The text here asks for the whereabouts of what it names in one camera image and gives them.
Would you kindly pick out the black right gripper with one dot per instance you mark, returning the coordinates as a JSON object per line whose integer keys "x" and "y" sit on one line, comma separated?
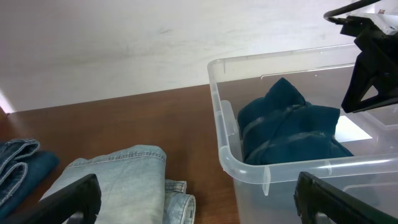
{"x": 374, "y": 80}

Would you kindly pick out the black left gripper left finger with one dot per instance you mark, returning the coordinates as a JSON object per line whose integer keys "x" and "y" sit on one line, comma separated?
{"x": 79, "y": 202}

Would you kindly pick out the light blue folded jeans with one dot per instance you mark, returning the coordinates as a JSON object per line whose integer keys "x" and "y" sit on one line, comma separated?
{"x": 133, "y": 186}

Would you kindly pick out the white label in bin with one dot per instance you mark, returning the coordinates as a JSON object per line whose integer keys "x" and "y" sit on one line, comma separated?
{"x": 347, "y": 131}

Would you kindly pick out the dark blue folded jeans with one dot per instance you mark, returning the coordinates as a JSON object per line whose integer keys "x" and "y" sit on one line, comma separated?
{"x": 23, "y": 167}

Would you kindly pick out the teal blue garment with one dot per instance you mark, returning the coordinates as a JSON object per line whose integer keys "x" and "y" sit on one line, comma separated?
{"x": 283, "y": 127}

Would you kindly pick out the clear plastic storage bin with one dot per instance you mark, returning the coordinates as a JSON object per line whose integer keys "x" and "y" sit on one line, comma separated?
{"x": 265, "y": 194}

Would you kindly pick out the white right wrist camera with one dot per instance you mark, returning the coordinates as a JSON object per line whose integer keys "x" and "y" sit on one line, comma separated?
{"x": 382, "y": 13}

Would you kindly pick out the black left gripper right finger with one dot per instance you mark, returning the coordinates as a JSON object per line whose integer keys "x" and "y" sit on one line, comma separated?
{"x": 317, "y": 201}

